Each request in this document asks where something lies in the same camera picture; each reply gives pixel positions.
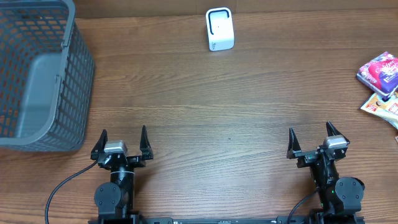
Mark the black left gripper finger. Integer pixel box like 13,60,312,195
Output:
90,129,108,161
139,125,154,160

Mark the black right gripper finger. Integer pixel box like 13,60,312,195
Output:
326,121,350,144
286,128,302,159

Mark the yellow orange snack bag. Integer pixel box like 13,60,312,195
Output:
360,91,397,129

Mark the red purple snack packet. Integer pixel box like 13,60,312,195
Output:
356,52,397,100

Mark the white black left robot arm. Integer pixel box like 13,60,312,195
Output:
88,129,146,224

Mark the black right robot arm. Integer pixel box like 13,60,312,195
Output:
138,121,365,224

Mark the white barcode scanner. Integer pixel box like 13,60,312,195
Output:
205,7,234,52

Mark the grey plastic mesh basket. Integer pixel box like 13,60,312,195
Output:
1,0,95,152

